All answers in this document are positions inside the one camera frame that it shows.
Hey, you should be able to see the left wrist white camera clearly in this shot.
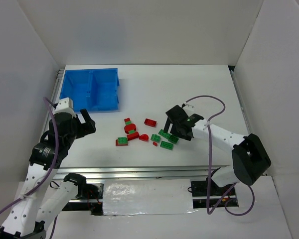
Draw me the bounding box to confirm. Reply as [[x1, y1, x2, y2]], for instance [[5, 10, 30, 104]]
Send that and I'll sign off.
[[54, 97, 75, 116]]

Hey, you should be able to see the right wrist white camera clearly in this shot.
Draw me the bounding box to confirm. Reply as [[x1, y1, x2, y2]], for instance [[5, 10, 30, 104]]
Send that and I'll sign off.
[[181, 103, 195, 114]]

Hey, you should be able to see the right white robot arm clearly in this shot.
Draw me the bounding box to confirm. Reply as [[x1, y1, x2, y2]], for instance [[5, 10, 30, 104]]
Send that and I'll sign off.
[[164, 105, 271, 187]]

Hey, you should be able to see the wrist white camera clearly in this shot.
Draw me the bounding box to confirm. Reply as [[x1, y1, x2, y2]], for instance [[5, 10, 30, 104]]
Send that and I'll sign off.
[[54, 97, 75, 116], [181, 103, 195, 114]]

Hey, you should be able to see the green on red lego stack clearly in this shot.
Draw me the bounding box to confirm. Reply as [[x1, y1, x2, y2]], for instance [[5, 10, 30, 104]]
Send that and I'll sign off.
[[115, 137, 129, 146]]

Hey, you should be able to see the red half-round lego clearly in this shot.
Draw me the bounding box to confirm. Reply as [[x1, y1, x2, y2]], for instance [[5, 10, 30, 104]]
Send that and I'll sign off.
[[139, 134, 149, 142]]

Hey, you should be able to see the red green stacked lego tower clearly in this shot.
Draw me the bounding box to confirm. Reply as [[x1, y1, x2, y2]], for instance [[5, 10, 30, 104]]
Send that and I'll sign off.
[[124, 118, 137, 134]]

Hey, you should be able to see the green 2x2 lego brick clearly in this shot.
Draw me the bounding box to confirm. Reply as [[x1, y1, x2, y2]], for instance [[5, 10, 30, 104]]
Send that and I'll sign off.
[[150, 134, 161, 142]]

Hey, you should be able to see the red lego brick under tower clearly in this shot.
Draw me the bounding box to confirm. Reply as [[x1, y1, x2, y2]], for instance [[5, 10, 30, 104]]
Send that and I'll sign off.
[[127, 131, 140, 141]]

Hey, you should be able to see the red 2x4 lego brick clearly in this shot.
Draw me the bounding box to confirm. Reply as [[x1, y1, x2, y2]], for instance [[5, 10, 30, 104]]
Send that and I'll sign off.
[[144, 118, 157, 127]]

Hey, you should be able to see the dark green 2x2 lego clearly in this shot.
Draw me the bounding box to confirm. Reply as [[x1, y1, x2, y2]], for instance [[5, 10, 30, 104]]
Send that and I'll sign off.
[[168, 135, 179, 144]]

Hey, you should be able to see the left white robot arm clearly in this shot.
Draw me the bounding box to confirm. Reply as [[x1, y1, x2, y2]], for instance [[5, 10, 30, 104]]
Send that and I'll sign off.
[[0, 109, 96, 239]]

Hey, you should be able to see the white foil-covered panel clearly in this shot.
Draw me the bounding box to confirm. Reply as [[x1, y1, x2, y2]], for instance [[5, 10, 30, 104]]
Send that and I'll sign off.
[[103, 179, 194, 216]]

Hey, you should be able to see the blue two-compartment bin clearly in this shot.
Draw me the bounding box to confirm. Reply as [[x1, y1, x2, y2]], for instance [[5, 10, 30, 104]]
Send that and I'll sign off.
[[59, 68, 120, 112]]

